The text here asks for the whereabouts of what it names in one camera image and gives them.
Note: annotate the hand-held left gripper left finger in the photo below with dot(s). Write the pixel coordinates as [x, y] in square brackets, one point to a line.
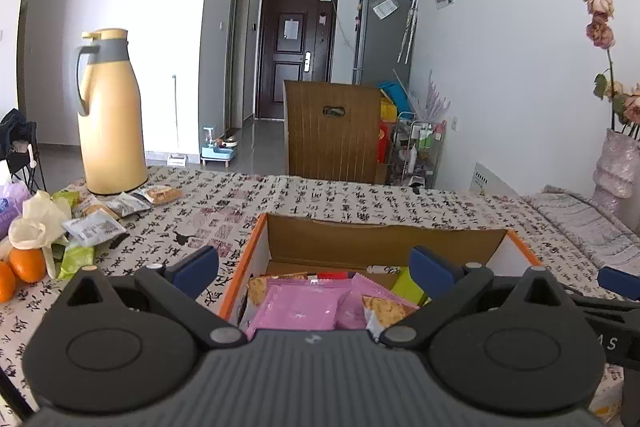
[197, 269]

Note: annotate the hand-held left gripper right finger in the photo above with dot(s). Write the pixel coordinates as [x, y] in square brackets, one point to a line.
[430, 269]

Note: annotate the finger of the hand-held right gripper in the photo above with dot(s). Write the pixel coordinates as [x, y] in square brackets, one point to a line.
[617, 283]
[595, 303]

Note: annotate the orange cardboard box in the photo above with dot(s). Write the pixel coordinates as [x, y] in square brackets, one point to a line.
[350, 242]

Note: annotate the heap of boxed snack packets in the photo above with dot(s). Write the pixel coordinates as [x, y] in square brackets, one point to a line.
[295, 307]

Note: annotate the folded grey patterned cloth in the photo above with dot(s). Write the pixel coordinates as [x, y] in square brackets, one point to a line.
[580, 222]

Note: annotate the white slatted panel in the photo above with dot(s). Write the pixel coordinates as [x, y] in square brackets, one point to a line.
[492, 179]

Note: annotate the pink ribbed vase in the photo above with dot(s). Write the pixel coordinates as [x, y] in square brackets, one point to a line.
[617, 172]

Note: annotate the cluster of small snack packets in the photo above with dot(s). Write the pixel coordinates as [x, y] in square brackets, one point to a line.
[92, 227]

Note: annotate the red bag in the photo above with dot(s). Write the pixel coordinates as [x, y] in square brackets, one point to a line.
[385, 142]

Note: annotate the brown wooden chair back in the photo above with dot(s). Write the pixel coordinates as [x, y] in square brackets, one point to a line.
[330, 142]

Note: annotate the yellow bag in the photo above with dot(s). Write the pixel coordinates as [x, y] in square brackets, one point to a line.
[389, 111]

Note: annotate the yellow thermos jug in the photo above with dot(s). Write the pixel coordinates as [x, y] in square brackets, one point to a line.
[112, 127]

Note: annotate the purple dried sprigs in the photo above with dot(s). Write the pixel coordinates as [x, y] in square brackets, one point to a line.
[432, 99]

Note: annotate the cream plastic bag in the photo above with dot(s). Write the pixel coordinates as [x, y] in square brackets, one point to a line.
[35, 219]

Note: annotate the orange fruit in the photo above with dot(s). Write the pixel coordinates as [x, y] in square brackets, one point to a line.
[27, 264]
[5, 283]

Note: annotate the blue bag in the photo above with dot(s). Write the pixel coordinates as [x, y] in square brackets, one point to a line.
[395, 94]

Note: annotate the purple tissue pack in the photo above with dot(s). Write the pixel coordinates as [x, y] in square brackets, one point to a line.
[12, 209]

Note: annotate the black folding chair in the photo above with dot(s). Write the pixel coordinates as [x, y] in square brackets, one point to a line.
[17, 142]

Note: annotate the grey side door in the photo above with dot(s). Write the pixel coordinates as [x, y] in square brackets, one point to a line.
[239, 52]

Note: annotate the grey refrigerator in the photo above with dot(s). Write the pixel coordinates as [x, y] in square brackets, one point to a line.
[382, 47]

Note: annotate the dark brown entrance door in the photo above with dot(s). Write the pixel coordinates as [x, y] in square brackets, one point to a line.
[295, 62]

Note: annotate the white folded umbrella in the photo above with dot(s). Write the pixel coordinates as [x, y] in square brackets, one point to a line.
[407, 32]

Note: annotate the dried pink roses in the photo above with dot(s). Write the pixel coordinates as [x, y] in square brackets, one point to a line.
[600, 32]

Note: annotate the paper sheet on refrigerator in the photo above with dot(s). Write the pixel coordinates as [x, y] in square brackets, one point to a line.
[385, 8]

